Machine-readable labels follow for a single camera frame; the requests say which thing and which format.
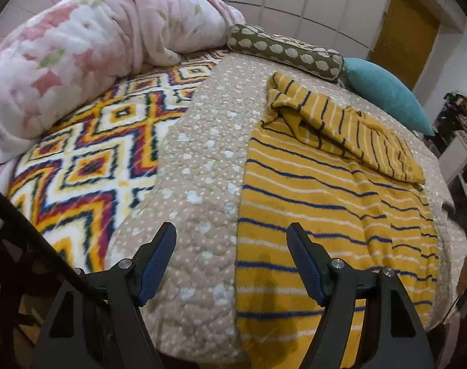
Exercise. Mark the teal cushion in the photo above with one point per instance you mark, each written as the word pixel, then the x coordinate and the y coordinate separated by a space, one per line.
pixel 383 88

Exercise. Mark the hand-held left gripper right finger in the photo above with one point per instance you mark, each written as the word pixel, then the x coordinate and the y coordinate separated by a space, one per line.
pixel 306 266

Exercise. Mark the wooden door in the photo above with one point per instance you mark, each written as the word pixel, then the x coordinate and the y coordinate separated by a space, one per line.
pixel 404 34

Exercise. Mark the yellow striped fleece garment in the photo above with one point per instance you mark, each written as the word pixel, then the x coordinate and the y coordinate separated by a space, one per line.
pixel 314 184

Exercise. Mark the rack of dark clothes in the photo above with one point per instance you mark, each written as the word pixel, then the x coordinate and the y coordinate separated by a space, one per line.
pixel 458 109

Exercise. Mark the beige quilted dotted bedspread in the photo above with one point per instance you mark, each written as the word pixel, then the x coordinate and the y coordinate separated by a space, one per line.
pixel 202 153

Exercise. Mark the geometric patterned fleece blanket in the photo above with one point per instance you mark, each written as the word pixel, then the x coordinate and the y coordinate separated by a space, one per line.
pixel 103 142

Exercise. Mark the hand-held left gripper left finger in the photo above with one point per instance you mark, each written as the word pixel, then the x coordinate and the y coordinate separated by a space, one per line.
pixel 156 265

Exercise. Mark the olive patterned bolster pillow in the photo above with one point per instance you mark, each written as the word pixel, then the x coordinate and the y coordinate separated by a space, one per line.
pixel 283 48

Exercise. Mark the white shelf cabinet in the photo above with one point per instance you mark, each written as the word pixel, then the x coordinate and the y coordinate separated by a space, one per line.
pixel 462 161

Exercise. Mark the pink floral comforter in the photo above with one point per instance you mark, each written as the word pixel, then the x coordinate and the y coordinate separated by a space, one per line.
pixel 76 42

